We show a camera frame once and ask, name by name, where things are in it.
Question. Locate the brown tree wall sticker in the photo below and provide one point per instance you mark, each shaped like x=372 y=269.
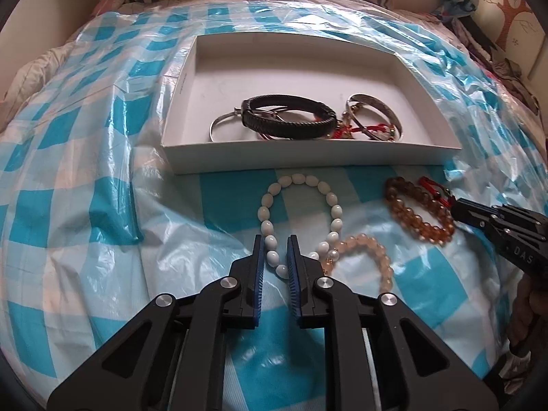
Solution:
x=511 y=4

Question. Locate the white shallow cardboard box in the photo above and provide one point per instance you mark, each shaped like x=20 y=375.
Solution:
x=299 y=64

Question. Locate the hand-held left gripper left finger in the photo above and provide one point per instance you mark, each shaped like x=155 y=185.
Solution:
x=257 y=291

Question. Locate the wide silver bangle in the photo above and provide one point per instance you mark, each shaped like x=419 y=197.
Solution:
x=376 y=102

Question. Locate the black braided bangle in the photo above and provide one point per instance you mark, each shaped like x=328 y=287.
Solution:
x=291 y=130

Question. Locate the blue checked plastic sheet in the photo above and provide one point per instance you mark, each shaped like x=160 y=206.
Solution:
x=107 y=231

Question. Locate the pile of clothes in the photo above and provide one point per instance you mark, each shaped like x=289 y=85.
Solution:
x=505 y=68

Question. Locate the person's right hand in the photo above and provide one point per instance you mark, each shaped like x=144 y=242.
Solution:
x=528 y=308

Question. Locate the thin silver bangle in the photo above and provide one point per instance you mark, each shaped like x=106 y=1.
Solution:
x=218 y=123

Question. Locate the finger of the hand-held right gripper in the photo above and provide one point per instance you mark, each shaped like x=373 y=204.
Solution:
x=477 y=206
x=471 y=221

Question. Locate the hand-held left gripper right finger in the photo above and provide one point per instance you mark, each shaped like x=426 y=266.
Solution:
x=294 y=291

